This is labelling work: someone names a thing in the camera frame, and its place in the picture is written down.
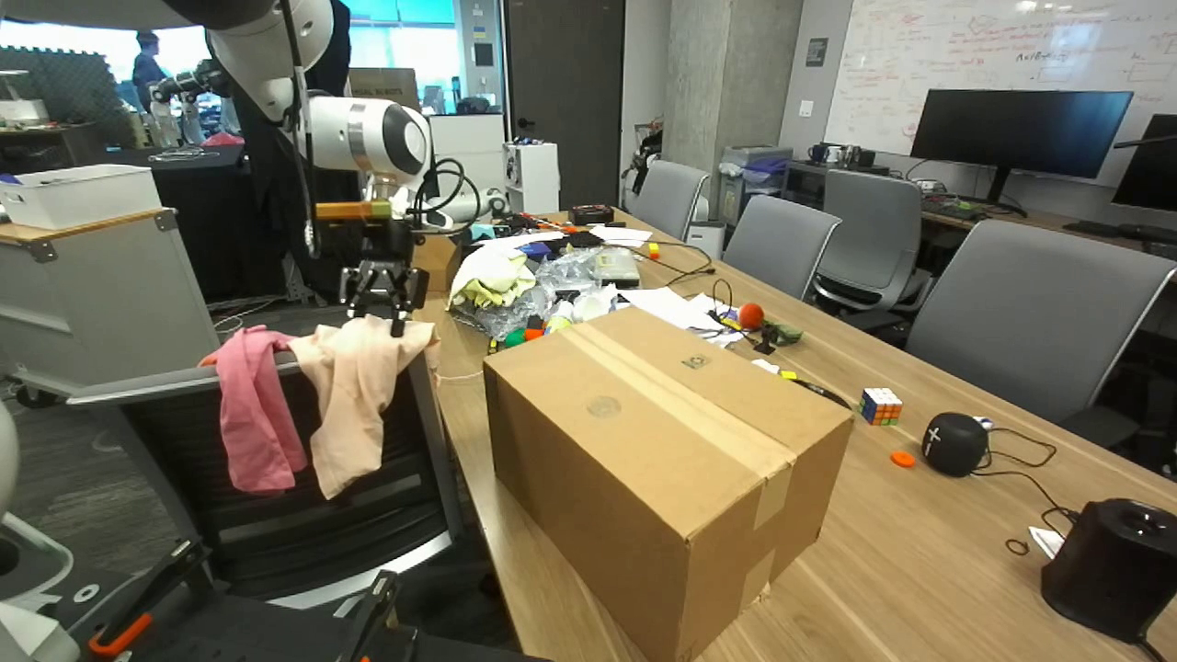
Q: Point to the beige t-shirt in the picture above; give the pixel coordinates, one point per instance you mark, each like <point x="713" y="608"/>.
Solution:
<point x="354" y="378"/>

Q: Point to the grey office chair near right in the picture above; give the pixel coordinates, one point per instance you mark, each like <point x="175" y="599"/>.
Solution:
<point x="1038" y="319"/>

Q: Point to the grey office chair middle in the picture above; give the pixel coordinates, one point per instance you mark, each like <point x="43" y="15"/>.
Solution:
<point x="779" y="245"/>

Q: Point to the small open cardboard box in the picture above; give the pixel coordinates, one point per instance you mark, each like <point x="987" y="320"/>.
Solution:
<point x="440" y="260"/>

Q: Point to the grey office chair far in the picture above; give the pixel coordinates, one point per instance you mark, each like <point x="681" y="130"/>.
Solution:
<point x="667" y="197"/>

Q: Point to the person in blue shirt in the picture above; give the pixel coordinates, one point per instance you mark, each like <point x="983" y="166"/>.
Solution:
<point x="146" y="67"/>

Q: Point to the white box on cart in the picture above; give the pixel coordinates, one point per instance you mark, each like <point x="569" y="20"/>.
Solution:
<point x="78" y="197"/>

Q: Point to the grey chair with t-shirts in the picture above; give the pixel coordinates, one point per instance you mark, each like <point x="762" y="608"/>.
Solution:
<point x="112" y="319"/>

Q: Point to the small orange block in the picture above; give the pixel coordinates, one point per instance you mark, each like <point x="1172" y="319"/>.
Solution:
<point x="903" y="457"/>

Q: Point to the pile of plastic bags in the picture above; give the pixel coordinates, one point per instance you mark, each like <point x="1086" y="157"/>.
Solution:
<point x="502" y="293"/>

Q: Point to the orange ball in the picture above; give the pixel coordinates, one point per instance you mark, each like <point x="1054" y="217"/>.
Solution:
<point x="750" y="319"/>

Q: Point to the large cardboard box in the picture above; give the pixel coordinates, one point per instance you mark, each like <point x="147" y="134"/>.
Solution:
<point x="675" y="474"/>

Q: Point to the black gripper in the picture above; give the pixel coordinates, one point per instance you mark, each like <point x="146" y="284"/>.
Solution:
<point x="385" y="266"/>

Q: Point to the grey office chair by desk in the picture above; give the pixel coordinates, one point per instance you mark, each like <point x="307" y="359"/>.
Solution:
<point x="871" y="251"/>

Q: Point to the white papers on table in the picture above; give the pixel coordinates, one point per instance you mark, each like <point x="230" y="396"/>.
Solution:
<point x="690" y="315"/>

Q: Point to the black computer monitor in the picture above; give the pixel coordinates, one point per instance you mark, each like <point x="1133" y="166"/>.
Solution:
<point x="1019" y="130"/>

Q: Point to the rubik's cube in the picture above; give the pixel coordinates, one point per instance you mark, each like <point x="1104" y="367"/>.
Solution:
<point x="879" y="406"/>

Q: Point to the black round speaker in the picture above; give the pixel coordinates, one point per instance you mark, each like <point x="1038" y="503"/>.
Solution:
<point x="954" y="441"/>

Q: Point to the pink t-shirt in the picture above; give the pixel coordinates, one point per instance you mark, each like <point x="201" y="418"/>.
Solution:
<point x="256" y="421"/>

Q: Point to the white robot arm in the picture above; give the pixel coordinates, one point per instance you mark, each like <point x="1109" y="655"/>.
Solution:
<point x="268" y="50"/>

